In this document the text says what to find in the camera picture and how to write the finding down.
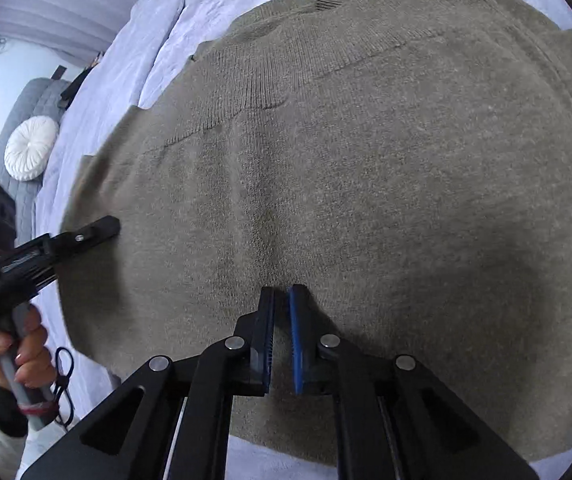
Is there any olive knit sweater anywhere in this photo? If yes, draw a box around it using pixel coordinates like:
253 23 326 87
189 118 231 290
58 0 572 463

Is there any person's left hand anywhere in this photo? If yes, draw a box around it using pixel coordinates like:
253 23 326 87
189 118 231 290
0 304 57 390

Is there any white round pleated cushion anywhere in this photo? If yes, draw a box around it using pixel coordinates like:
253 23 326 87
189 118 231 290
4 116 59 182

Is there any grey quilted sofa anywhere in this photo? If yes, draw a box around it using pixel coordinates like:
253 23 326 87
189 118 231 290
0 78 69 245

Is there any lavender plush blanket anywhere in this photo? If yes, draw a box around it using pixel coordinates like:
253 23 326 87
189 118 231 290
15 0 572 480

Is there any black cable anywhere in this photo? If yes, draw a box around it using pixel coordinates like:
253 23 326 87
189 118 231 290
50 346 78 434

